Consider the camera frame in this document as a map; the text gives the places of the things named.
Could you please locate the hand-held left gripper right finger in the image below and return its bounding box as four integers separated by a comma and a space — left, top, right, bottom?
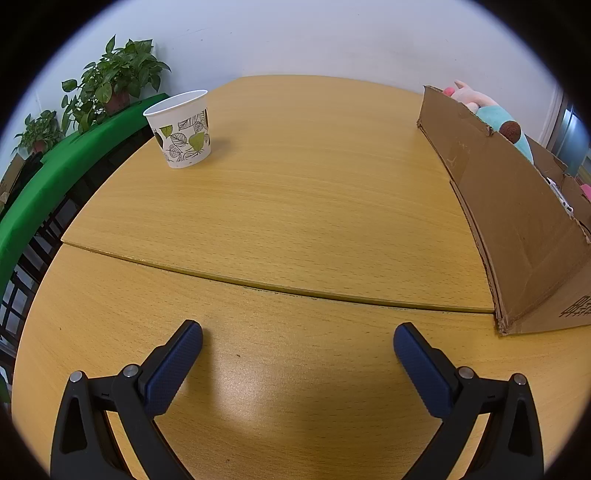
393, 322, 544, 480

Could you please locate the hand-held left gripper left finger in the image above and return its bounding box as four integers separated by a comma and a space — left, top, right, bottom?
50, 319, 204, 480

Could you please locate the clear white phone case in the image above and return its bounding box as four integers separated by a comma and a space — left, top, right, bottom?
547, 178, 575, 216

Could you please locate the wooden desktop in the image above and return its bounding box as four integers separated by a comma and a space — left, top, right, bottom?
13, 75, 591, 480

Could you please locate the leaf print paper cup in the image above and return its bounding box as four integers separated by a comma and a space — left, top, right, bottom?
143, 89, 212, 170

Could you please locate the green covered table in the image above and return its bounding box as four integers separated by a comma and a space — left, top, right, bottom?
0, 92, 172, 301

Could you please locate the small brown cardboard box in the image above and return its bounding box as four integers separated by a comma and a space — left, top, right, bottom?
0, 154, 25, 200

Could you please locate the pink and teal plush toy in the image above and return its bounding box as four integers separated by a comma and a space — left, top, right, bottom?
441, 80, 535, 164

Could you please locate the small potted green plant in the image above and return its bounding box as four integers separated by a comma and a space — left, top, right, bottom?
11, 110, 65, 155

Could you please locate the grey glass door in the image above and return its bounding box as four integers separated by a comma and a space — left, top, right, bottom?
542, 90, 591, 181

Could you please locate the large potted green plant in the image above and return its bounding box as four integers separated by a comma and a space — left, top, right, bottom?
61, 34, 172, 134

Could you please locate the black metal chair frame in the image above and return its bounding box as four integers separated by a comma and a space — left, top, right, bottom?
0, 124, 153, 370

